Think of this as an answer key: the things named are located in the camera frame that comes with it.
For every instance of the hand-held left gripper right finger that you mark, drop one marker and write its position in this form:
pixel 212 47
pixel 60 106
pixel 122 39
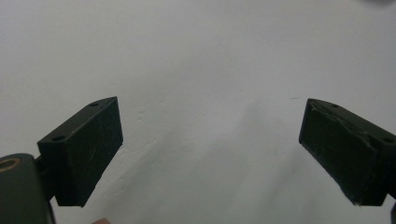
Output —
pixel 345 152

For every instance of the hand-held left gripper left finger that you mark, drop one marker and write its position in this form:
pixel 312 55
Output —
pixel 81 149

